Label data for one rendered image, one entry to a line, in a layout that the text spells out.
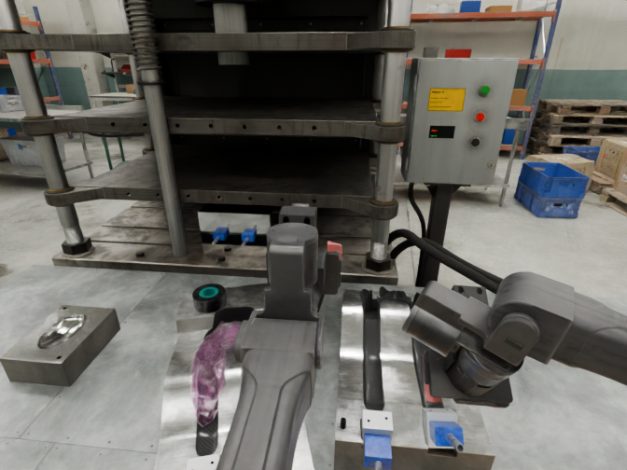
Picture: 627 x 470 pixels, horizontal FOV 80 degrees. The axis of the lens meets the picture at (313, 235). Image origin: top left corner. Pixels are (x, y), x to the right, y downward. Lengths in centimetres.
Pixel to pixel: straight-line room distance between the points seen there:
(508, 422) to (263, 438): 70
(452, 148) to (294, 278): 104
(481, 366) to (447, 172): 99
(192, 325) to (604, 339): 80
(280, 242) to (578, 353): 30
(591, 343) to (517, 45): 708
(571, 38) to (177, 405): 743
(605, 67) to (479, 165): 655
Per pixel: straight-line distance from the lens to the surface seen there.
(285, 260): 38
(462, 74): 133
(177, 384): 83
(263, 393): 32
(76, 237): 168
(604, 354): 44
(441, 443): 69
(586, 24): 772
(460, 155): 137
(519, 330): 41
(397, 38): 114
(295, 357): 35
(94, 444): 92
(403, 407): 77
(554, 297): 44
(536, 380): 105
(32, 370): 108
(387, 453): 69
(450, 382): 56
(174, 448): 79
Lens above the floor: 147
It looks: 25 degrees down
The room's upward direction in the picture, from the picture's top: straight up
